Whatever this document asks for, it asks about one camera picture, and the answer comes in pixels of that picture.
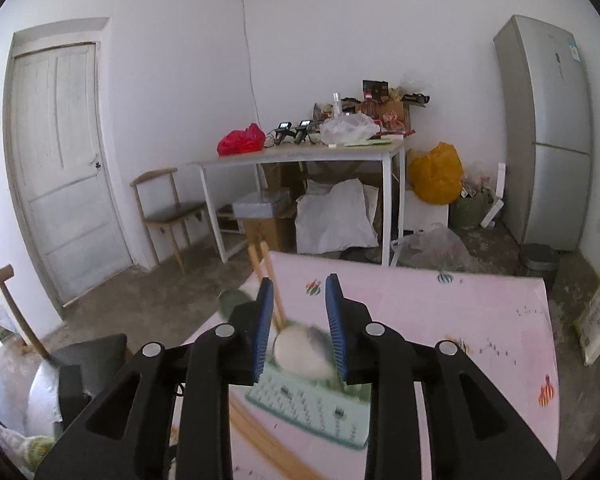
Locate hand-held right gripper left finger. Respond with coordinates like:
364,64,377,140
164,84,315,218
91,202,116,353
35,276,276,480

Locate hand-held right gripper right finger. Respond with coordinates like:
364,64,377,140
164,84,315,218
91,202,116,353
325,273,563,480

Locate white rice paddle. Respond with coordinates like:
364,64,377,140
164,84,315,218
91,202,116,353
272,325,333,380

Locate tan wooden chopstick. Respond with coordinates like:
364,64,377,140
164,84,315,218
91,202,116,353
259,241,288,329
247,245,282,332

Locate mint green utensil holder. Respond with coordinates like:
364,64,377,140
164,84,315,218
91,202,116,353
217,288,373,450

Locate bundle of wooden chopsticks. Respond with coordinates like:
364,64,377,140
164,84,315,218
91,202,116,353
232,402,311,480

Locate pink printed tablecloth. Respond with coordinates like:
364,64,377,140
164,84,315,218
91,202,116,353
180,250,561,480

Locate white woven sack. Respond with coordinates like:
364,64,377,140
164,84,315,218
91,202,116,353
296,178,381,255

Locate white toaster oven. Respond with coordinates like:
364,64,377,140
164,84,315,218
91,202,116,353
216,204,246,235

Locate plastic wrapped grey box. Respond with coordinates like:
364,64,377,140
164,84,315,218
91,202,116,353
232,187,293,221

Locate clear plastic bag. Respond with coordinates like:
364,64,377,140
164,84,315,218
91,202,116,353
391,222,473,272

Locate white box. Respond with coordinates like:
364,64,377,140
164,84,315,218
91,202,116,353
404,190,451,233

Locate white side table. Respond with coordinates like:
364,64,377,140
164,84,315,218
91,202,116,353
187,137,408,267

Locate yellow plastic bag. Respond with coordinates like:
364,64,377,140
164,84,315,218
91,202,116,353
407,142,465,206

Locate red plastic bag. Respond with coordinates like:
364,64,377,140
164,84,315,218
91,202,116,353
216,122,267,157

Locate white plastic bag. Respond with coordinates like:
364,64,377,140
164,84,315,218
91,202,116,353
320,112,381,145

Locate white foam board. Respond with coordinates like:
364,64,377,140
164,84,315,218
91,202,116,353
480,162,507,228

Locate grey metal bucket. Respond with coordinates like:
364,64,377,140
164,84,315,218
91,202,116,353
517,242,563,279

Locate box of snack packets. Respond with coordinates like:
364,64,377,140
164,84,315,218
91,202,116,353
380,92,428,134

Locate dark gift box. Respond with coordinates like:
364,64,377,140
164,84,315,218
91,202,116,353
362,80,391,104

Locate white fleece garment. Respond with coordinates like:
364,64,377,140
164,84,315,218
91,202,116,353
0,430,57,479

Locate silver refrigerator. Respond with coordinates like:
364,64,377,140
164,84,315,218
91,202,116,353
492,15,593,252

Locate white wall cable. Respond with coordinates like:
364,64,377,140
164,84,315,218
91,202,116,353
241,0,267,131

